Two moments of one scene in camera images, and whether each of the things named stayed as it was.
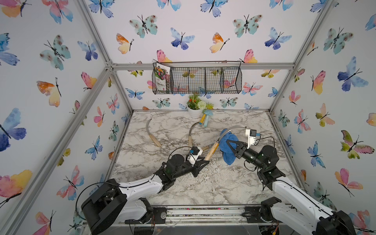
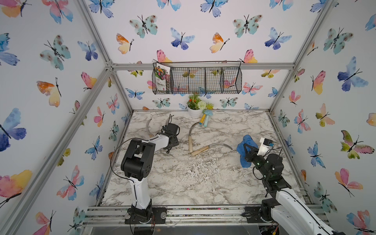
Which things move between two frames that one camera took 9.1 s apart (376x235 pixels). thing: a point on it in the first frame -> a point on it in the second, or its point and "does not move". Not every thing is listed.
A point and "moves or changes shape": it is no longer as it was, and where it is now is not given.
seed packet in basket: [162, 74] does not move
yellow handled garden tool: [202, 119] does not move
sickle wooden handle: [152, 136] does not move
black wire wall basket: [204, 78] does not move
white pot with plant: [195, 107] does not move
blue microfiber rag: [229, 155] moves or changes shape
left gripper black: [197, 168] -> [176, 143]
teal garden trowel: [208, 112] does not move
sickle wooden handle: [216, 144] -> [169, 119]
